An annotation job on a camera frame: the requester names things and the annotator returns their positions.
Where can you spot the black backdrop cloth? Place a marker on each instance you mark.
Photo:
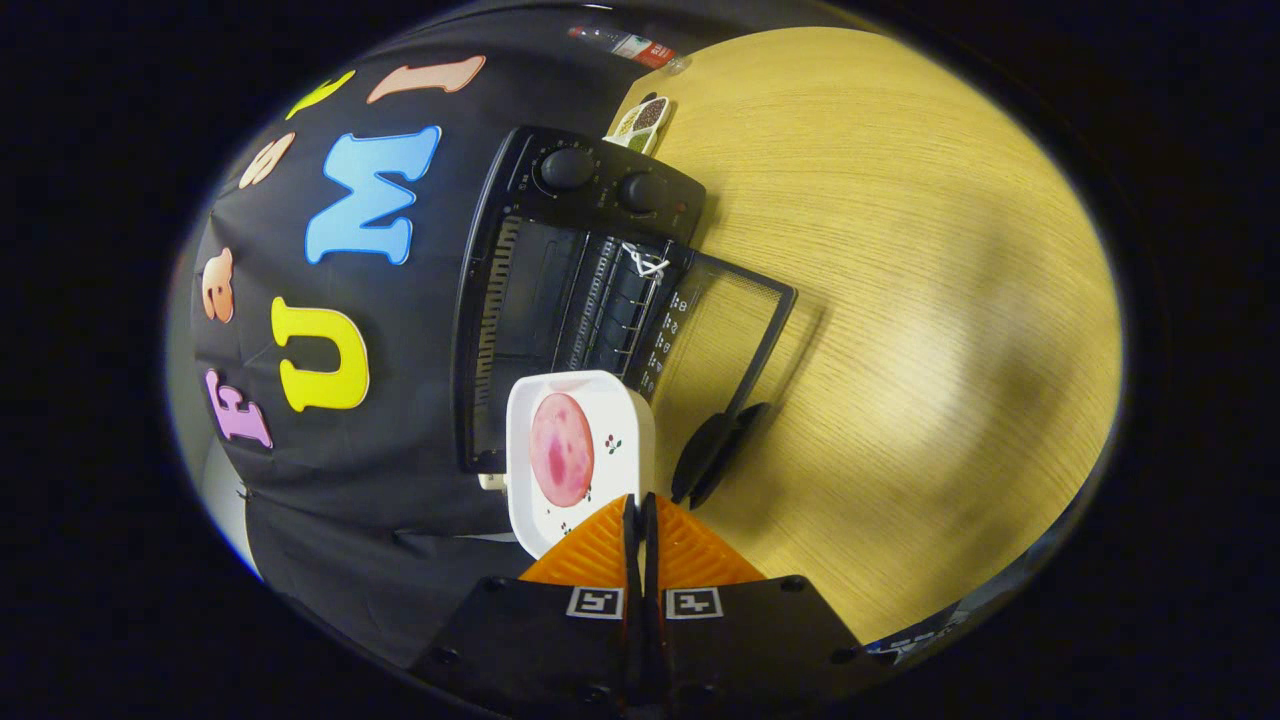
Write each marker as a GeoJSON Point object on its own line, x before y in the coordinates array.
{"type": "Point", "coordinates": [400, 500]}

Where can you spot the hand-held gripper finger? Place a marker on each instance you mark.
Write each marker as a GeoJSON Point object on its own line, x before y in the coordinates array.
{"type": "Point", "coordinates": [650, 555]}
{"type": "Point", "coordinates": [631, 555]}

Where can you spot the divided white bean dish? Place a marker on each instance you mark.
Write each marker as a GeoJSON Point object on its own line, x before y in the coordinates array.
{"type": "Point", "coordinates": [645, 118]}

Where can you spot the white square plate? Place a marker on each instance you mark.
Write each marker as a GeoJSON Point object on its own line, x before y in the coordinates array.
{"type": "Point", "coordinates": [622, 470]}

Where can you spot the black toaster oven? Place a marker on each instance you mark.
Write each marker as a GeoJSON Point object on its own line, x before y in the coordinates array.
{"type": "Point", "coordinates": [600, 190]}

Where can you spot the red label water bottle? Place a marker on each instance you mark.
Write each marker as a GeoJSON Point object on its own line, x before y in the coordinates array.
{"type": "Point", "coordinates": [640, 47]}

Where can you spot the pink ham slice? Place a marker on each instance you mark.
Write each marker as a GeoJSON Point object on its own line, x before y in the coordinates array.
{"type": "Point", "coordinates": [560, 450]}

